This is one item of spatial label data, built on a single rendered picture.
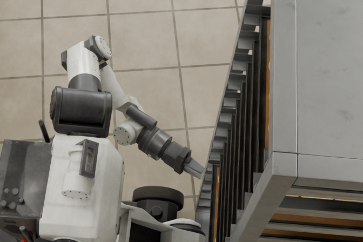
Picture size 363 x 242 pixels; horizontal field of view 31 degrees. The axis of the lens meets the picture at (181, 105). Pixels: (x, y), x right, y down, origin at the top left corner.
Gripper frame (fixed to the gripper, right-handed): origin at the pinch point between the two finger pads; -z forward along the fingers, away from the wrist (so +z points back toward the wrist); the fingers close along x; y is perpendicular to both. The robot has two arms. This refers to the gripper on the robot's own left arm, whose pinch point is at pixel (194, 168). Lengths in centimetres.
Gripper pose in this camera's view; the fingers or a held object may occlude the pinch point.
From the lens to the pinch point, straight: 196.6
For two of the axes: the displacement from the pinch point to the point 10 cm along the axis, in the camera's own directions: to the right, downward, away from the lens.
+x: 0.5, -4.3, -9.0
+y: 5.6, -7.3, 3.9
